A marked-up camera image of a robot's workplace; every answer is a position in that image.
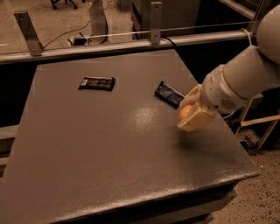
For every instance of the metal railing bracket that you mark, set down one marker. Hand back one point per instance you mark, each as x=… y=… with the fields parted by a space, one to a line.
x=262 y=10
x=30 y=36
x=155 y=21

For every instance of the orange fruit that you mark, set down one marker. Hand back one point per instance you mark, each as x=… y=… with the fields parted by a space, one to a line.
x=184 y=111

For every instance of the grey cabinet in background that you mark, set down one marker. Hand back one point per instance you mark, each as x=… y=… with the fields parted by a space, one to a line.
x=178 y=17

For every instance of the blue rxbar blueberry wrapper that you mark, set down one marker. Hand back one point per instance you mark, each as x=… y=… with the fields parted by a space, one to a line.
x=168 y=95

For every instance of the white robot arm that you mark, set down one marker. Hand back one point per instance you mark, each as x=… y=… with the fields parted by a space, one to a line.
x=256 y=69

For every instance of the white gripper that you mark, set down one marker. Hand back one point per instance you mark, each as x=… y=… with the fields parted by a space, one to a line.
x=216 y=91

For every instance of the yellow wooden frame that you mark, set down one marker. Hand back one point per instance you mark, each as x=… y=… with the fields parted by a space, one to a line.
x=272 y=120

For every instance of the middle metal railing bracket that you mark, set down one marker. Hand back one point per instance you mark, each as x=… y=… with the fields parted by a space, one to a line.
x=155 y=21

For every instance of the dark brown snack bar wrapper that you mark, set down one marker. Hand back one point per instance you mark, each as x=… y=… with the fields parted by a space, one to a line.
x=98 y=83

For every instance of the office chair base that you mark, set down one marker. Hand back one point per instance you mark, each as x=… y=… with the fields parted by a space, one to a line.
x=54 y=3

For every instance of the grey metal railing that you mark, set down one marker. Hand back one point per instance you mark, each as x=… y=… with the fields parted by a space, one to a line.
x=118 y=48

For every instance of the right metal railing bracket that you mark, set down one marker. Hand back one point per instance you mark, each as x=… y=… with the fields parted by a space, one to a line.
x=262 y=10

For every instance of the left metal railing bracket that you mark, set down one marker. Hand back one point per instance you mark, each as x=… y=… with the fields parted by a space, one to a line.
x=30 y=36

